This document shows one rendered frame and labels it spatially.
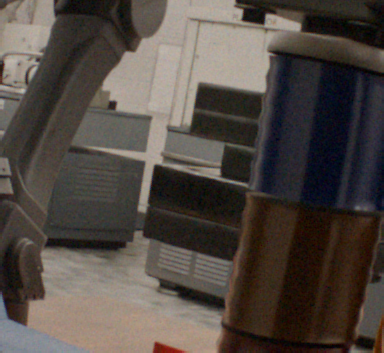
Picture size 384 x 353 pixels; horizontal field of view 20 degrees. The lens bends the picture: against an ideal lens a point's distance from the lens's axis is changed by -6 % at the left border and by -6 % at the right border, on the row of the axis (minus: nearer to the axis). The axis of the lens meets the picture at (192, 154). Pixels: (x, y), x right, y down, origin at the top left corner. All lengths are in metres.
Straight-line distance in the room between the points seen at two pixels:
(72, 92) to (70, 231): 6.75
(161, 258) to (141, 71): 3.25
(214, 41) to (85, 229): 1.89
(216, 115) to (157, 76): 8.95
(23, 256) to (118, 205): 7.07
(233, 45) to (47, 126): 5.54
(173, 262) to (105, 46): 5.64
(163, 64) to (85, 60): 8.51
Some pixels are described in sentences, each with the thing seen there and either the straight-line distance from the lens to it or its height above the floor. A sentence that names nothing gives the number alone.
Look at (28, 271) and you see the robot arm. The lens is 0.93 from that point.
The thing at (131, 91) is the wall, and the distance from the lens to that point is 9.71.
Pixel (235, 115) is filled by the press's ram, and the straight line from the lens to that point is 0.57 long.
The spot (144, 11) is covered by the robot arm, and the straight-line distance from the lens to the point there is 1.02.
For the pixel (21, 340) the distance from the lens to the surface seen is 0.75.
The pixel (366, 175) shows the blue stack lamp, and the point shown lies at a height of 1.16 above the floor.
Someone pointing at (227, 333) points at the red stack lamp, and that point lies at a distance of 0.29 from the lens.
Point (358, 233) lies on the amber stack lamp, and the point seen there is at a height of 1.15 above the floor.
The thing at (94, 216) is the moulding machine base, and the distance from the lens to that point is 7.84.
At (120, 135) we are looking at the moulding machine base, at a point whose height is 0.81.
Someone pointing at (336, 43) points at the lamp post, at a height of 1.19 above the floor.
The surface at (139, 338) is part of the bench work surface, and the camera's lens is 1.25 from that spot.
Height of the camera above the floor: 1.18
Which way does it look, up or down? 3 degrees down
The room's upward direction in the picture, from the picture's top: 10 degrees clockwise
